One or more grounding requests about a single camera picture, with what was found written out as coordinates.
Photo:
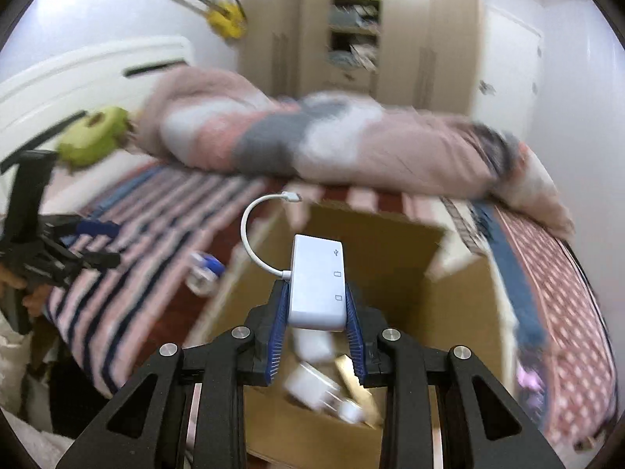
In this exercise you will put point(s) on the striped plush blanket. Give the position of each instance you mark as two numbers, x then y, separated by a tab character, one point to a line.
555	351

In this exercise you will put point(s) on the green avocado plush toy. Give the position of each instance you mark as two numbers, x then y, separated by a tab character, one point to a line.
94	137

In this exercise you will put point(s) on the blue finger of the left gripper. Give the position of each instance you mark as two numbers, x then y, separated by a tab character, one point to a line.
96	228
97	260

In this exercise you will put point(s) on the white USB hub adapter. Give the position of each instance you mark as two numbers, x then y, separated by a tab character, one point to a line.
316	277

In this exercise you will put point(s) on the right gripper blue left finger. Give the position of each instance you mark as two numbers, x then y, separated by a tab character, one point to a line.
280	302

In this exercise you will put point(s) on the beige wooden wardrobe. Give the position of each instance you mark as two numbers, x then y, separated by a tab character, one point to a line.
419	53

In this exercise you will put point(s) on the white bed headboard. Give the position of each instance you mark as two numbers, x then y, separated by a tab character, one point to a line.
38	102

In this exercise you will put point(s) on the white charger in box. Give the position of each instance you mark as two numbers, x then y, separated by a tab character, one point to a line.
309	386

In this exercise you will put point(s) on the white door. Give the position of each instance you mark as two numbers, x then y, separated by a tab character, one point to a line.
508	75

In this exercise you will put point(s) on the pink grey folded duvet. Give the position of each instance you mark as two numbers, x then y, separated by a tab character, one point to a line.
218	120

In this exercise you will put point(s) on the brown cardboard box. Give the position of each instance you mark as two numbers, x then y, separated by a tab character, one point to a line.
392	264

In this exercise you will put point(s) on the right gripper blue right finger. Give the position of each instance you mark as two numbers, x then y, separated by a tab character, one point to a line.
355	338

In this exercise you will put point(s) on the yellow toy guitar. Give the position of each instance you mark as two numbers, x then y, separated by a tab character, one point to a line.
226	19

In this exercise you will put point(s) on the white blue round device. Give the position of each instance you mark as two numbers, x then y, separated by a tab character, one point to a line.
205	271

